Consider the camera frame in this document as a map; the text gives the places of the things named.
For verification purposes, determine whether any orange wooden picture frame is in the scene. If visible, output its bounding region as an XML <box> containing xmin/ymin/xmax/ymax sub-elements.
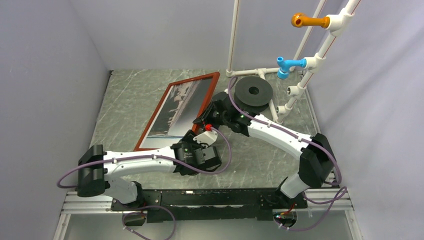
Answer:
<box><xmin>133</xmin><ymin>71</ymin><xmax>221</xmax><ymax>152</ymax></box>

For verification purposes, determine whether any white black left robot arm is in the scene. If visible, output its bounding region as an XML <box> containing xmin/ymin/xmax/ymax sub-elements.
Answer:
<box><xmin>76</xmin><ymin>129</ymin><xmax>222</xmax><ymax>210</ymax></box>

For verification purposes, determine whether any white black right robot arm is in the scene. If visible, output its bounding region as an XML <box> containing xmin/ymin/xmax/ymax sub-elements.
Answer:
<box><xmin>193</xmin><ymin>91</ymin><xmax>335</xmax><ymax>208</ymax></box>

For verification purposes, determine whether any black filament spool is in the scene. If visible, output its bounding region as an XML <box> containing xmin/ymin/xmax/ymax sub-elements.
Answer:
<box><xmin>233</xmin><ymin>76</ymin><xmax>274</xmax><ymax>112</ymax></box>

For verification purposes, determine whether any blue pipe peg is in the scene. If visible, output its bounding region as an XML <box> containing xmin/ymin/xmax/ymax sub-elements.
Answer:
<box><xmin>276</xmin><ymin>56</ymin><xmax>307</xmax><ymax>80</ymax></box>

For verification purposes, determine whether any orange pipe peg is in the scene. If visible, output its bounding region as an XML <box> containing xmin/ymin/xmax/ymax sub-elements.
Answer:
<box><xmin>290</xmin><ymin>12</ymin><xmax>330</xmax><ymax>29</ymax></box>

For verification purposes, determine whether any white pvc pipe rack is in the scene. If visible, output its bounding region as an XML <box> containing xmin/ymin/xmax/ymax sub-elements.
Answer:
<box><xmin>226</xmin><ymin>0</ymin><xmax>361</xmax><ymax>124</ymax></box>

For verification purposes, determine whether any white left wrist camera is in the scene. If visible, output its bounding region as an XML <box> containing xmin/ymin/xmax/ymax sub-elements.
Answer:
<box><xmin>193</xmin><ymin>124</ymin><xmax>218</xmax><ymax>146</ymax></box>

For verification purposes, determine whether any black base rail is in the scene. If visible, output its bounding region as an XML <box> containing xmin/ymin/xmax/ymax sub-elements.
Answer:
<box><xmin>110</xmin><ymin>188</ymin><xmax>309</xmax><ymax>223</ymax></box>

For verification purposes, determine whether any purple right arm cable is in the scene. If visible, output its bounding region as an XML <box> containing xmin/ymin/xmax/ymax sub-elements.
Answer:
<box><xmin>227</xmin><ymin>75</ymin><xmax>349</xmax><ymax>233</ymax></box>

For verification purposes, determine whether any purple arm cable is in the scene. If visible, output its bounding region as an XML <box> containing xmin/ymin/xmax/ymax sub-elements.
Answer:
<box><xmin>227</xmin><ymin>75</ymin><xmax>349</xmax><ymax>233</ymax></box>
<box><xmin>56</xmin><ymin>125</ymin><xmax>233</xmax><ymax>240</ymax></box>

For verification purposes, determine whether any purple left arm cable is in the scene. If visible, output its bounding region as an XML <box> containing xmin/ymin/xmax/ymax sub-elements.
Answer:
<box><xmin>56</xmin><ymin>125</ymin><xmax>233</xmax><ymax>240</ymax></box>

